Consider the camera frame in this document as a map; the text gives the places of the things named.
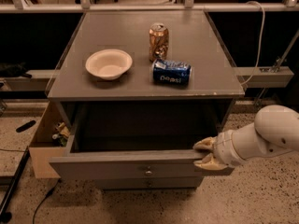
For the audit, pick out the grey bottom drawer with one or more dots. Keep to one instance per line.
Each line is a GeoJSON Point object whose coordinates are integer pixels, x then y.
{"type": "Point", "coordinates": [150, 183]}

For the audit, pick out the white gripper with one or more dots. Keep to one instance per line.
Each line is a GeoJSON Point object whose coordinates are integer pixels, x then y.
{"type": "Point", "coordinates": [223, 148]}

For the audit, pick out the grey top drawer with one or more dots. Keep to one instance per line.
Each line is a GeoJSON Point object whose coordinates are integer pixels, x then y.
{"type": "Point", "coordinates": [134, 139]}

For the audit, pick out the black bar on floor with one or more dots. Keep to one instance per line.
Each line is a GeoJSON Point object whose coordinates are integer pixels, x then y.
{"type": "Point", "coordinates": [11, 183]}

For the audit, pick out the cardboard box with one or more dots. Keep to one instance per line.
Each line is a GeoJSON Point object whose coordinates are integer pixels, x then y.
{"type": "Point", "coordinates": [42, 147]}

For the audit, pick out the grey drawer cabinet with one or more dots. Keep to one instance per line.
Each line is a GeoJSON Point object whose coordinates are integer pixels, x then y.
{"type": "Point", "coordinates": [192, 40]}

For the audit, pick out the black object on ledge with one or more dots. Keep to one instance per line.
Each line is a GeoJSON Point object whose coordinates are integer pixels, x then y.
{"type": "Point", "coordinates": [14, 70]}

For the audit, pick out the grey drawer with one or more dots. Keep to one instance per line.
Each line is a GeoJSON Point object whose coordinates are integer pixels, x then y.
{"type": "Point", "coordinates": [134, 139]}
{"type": "Point", "coordinates": [150, 183]}

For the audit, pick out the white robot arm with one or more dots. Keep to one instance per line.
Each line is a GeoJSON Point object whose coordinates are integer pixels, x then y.
{"type": "Point", "coordinates": [275, 131]}

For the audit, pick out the black marker on floor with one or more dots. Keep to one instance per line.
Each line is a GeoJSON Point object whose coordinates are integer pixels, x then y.
{"type": "Point", "coordinates": [26, 126]}

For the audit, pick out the blue Pepsi can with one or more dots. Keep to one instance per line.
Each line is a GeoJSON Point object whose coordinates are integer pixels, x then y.
{"type": "Point", "coordinates": [171, 72]}

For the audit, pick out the white paper bowl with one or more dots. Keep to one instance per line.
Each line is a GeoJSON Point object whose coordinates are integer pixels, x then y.
{"type": "Point", "coordinates": [109, 64]}

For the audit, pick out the trash items in box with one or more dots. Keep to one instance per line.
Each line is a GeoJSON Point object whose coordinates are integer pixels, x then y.
{"type": "Point", "coordinates": [61, 134]}

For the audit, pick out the gold crushed soda can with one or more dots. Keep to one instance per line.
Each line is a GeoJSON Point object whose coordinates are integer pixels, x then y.
{"type": "Point", "coordinates": [158, 41]}

